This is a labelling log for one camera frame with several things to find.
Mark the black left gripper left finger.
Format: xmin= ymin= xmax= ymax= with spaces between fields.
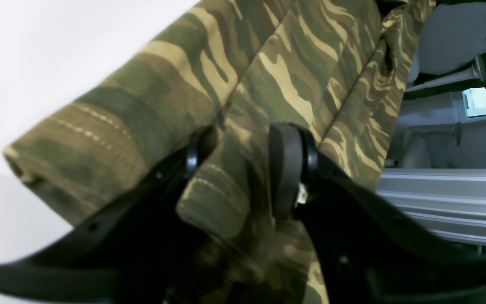
xmin=0 ymin=126 xmax=217 ymax=304

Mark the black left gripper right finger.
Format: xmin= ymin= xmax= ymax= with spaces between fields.
xmin=268 ymin=123 xmax=486 ymax=304

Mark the camouflage T-shirt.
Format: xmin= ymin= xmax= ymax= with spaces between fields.
xmin=3 ymin=0 xmax=436 ymax=304

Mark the grey aluminium frame rail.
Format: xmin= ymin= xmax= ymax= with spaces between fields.
xmin=377 ymin=168 xmax=486 ymax=246

